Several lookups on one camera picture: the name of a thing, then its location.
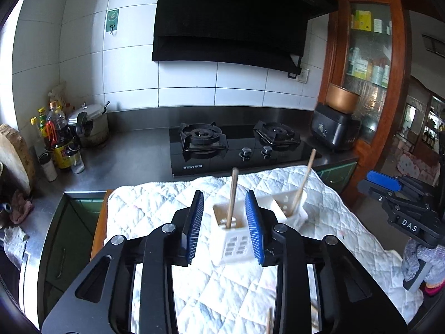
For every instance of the black burner grate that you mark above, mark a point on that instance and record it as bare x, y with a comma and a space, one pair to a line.
276, 133
203, 138

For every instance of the floral cushion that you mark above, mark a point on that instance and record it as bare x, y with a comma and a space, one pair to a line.
417, 168

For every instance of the wooden display cabinet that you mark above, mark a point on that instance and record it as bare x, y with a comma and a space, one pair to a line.
398, 76

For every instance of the person's right hand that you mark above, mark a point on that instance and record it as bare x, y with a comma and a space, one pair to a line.
417, 255

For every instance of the white plastic utensil holder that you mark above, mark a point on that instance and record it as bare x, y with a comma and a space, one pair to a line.
233, 247

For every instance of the steel cooking pot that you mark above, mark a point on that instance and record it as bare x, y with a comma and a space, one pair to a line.
94, 127

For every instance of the ceiling light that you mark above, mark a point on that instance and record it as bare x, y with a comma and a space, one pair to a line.
433, 43

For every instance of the white wall socket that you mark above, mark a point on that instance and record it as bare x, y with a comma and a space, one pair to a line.
304, 76

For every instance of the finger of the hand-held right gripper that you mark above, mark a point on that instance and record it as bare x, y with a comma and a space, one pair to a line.
384, 180
373, 189

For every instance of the green cap bottle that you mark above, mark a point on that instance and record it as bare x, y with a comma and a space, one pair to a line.
42, 120

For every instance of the white quilted blanket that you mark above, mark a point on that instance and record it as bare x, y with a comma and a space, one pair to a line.
226, 288

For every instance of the grey white cloth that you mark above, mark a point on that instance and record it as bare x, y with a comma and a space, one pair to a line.
14, 245

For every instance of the black glass gas stove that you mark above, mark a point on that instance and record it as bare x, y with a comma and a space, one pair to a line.
208, 161

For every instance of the dark soy sauce bottle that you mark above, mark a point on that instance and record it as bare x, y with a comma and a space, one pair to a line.
62, 146

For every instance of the person's right forearm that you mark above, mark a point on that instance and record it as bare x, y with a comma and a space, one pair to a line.
434, 288

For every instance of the round wooden cutting board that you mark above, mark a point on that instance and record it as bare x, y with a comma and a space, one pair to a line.
15, 160

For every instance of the yellow green box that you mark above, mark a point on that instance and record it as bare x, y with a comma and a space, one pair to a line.
361, 20

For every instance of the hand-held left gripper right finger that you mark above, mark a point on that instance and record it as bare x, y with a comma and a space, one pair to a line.
255, 231

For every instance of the black range hood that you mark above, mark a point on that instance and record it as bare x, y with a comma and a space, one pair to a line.
226, 17

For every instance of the small black lid jar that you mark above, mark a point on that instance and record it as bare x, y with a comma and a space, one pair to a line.
77, 162

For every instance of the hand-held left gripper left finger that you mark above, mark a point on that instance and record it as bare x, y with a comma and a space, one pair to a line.
194, 228

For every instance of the copper inner pot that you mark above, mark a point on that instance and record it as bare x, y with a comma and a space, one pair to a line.
342, 99

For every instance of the green wall hook sticker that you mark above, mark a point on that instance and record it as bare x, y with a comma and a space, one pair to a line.
112, 19

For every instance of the yellow cap oil bottle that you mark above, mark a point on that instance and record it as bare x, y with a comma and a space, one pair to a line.
35, 135

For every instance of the small white bottle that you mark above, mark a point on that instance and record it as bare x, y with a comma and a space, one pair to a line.
48, 170

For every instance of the pink cloth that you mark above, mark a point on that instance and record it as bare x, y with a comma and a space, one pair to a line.
21, 207

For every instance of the green lower cabinet door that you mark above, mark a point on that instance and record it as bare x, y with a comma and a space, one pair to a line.
339, 177
69, 243

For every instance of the black rice cooker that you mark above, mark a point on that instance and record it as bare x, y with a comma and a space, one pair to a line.
330, 130

